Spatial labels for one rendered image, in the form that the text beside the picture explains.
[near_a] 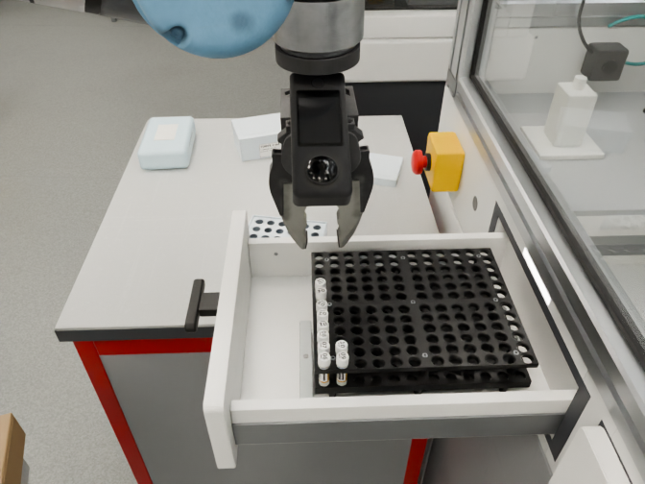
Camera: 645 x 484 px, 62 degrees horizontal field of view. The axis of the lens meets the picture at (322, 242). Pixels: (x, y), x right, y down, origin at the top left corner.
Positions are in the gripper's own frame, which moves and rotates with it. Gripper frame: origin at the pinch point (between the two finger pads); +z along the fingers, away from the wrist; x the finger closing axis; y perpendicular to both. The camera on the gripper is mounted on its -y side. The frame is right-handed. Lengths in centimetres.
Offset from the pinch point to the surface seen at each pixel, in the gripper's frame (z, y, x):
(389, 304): 7.5, -2.4, -7.1
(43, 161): 97, 179, 123
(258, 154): 21, 52, 11
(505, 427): 12.2, -15.1, -17.1
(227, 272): 4.4, 0.8, 10.4
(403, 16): 3, 78, -21
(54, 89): 98, 258, 144
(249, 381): 13.6, -7.2, 8.6
